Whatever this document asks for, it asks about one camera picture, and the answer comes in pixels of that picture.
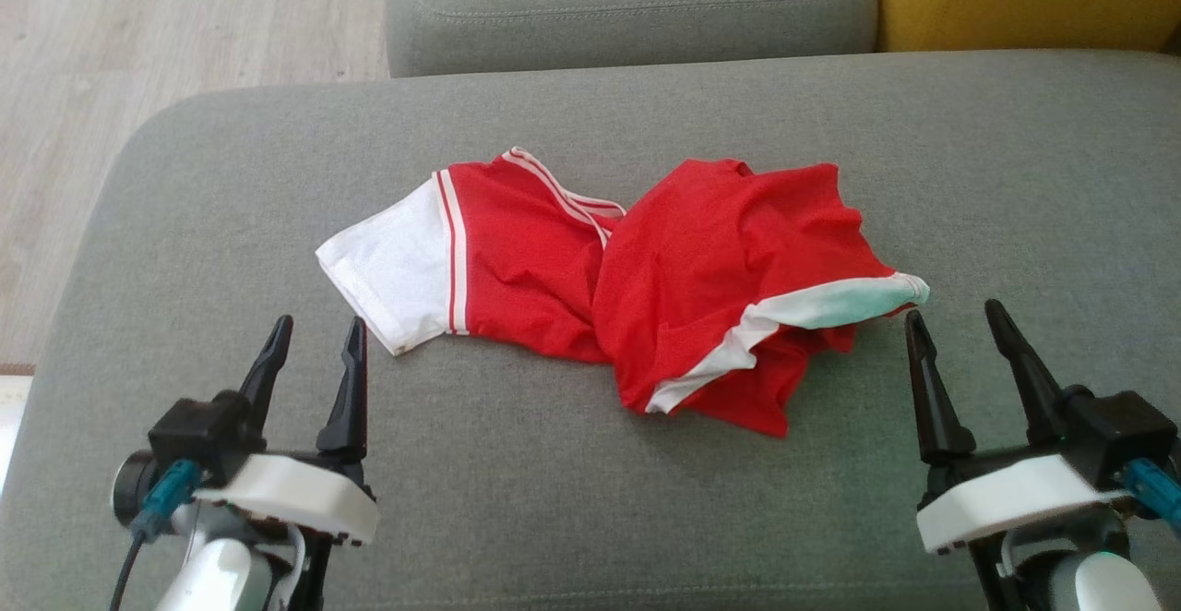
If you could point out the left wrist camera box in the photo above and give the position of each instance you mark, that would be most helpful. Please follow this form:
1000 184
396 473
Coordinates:
198 436

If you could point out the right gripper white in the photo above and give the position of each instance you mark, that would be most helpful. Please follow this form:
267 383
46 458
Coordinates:
1015 500

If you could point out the grey sofa seat cushion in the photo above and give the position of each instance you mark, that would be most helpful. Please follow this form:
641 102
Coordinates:
627 11

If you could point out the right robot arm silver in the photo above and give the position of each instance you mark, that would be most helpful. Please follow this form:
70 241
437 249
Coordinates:
1098 583

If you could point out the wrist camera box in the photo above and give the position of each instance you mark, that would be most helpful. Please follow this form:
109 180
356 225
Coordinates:
198 436
1121 431

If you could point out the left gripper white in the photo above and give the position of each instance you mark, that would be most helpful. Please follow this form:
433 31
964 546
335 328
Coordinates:
295 500

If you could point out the large grey sofa ottoman cushion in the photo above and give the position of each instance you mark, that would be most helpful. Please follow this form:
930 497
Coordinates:
590 500

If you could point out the red white-sleeved Bulls jersey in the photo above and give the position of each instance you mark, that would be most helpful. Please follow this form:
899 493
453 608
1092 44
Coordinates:
701 269

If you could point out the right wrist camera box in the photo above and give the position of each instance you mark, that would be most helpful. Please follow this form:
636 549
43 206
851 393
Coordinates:
1121 431

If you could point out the white rug with brown edge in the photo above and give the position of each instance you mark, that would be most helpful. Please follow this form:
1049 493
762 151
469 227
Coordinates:
9 426

